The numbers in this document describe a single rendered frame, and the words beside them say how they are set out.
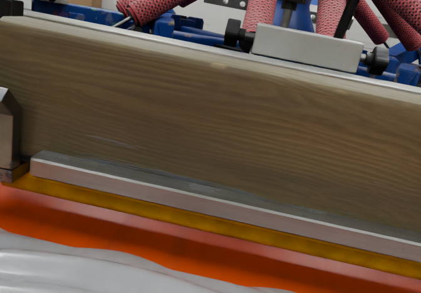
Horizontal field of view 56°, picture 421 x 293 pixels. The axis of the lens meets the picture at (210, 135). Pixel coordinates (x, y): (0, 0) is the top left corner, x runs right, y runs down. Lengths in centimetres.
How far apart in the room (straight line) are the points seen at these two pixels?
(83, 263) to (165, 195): 5
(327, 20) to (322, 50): 23
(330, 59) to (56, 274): 38
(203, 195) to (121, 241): 6
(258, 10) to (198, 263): 53
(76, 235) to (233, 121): 10
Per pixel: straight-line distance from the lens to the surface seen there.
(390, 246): 22
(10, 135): 22
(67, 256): 20
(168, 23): 84
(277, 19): 98
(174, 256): 22
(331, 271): 25
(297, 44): 48
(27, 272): 20
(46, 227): 24
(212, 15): 436
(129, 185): 20
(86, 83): 21
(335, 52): 49
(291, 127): 20
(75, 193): 24
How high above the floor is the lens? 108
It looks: 18 degrees down
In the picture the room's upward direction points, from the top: 11 degrees clockwise
